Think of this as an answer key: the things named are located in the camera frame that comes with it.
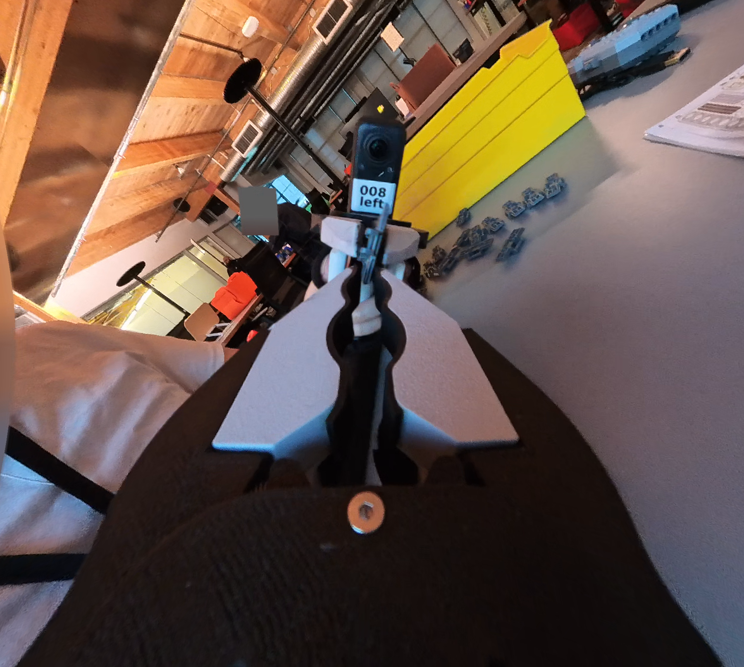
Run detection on blue grey toy controller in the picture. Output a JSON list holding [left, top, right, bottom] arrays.
[[567, 4, 682, 84]]

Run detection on grey toy track chain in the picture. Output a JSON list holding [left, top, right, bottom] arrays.
[[357, 207, 391, 288]]

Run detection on yellow plastic bin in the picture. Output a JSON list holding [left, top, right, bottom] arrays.
[[392, 21, 587, 239]]

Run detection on light wooden chair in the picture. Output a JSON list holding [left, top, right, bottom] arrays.
[[184, 303, 234, 343]]

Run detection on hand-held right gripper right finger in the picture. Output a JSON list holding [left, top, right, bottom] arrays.
[[382, 269, 520, 468]]

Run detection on open instruction booklet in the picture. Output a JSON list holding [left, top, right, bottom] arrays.
[[644, 62, 744, 159]]

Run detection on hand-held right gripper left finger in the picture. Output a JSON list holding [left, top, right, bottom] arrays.
[[211, 266, 353, 471]]

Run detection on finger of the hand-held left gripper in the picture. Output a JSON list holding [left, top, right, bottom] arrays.
[[381, 225, 420, 279], [320, 215, 367, 279]]

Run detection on row of grey track links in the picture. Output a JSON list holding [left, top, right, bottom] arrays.
[[421, 173, 568, 282]]

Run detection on orange chair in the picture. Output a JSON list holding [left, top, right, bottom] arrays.
[[210, 272, 259, 317]]

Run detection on grey desk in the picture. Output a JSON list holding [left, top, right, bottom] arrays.
[[418, 0, 744, 667]]

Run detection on black cable with plug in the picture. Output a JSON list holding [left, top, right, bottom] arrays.
[[575, 47, 692, 99]]

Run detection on black round-base pole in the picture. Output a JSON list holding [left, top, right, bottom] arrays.
[[116, 261, 191, 314], [224, 58, 357, 178]]

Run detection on black strap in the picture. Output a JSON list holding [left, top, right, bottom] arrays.
[[0, 426, 115, 586]]

